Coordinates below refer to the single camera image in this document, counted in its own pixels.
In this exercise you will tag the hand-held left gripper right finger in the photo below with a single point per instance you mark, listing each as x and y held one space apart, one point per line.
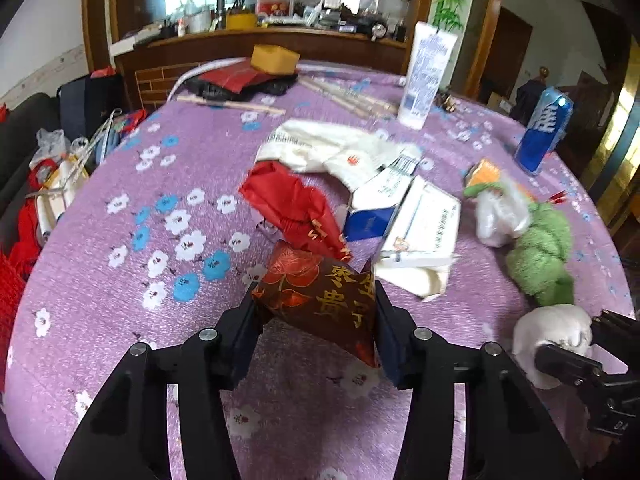
392 355

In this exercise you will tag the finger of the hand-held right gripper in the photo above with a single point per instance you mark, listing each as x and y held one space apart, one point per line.
620 340
565 365

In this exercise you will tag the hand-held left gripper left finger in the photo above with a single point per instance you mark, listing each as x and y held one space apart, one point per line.
245 345

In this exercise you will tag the white tissue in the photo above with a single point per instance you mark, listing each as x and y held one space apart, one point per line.
550 325

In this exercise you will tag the dark red gold-printed packet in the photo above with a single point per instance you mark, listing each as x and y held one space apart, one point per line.
320 295

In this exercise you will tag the green cloth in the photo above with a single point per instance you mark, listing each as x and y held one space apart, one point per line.
545 250

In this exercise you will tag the white carton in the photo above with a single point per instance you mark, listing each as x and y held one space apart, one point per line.
430 225

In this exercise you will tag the blue and white carton box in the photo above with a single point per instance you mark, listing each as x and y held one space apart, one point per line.
375 200

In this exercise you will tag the clear bag with orange packet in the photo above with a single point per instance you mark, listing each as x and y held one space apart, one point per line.
495 215

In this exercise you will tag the purple floral tablecloth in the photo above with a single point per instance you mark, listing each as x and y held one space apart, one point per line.
100 320

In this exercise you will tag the blue drink can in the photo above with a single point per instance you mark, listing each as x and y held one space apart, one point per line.
542 132

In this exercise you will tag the pair of wooden chopsticks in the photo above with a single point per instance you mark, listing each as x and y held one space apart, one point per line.
225 104

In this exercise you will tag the blue cloth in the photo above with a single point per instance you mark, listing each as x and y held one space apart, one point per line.
107 145

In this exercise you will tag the red and blue printed bag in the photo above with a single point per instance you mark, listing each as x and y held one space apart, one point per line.
132 120

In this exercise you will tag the dark blue jacket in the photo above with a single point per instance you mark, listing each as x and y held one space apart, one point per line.
532 100

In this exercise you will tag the small brown object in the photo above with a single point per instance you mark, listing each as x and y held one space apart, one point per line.
446 102

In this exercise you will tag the black flat object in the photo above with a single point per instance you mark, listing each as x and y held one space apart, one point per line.
277 86

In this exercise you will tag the bundle of wooden sticks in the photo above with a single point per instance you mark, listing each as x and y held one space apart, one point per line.
345 97

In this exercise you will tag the dark red flat bag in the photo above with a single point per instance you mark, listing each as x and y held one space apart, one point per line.
232 77

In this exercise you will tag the clear crumpled plastic bag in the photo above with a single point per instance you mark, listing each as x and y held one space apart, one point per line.
50 142

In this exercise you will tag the white squeeze tube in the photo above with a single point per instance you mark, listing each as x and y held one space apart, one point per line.
425 75

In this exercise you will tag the yellow box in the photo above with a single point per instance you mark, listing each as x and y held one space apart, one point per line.
275 60

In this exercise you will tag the dark blue bag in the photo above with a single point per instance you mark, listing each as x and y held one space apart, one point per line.
85 102

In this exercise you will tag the wooden sideboard cabinet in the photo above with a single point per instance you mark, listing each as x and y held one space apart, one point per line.
165 60

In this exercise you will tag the black leather sofa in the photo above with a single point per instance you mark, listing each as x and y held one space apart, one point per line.
20 125

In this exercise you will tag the white flat box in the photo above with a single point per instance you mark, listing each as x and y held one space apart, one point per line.
125 46

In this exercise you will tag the yellow container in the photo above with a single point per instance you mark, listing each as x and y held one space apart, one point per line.
241 20

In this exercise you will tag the metal pot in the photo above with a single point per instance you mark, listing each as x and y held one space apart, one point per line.
200 22

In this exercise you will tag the black model car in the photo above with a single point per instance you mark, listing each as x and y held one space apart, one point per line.
360 22

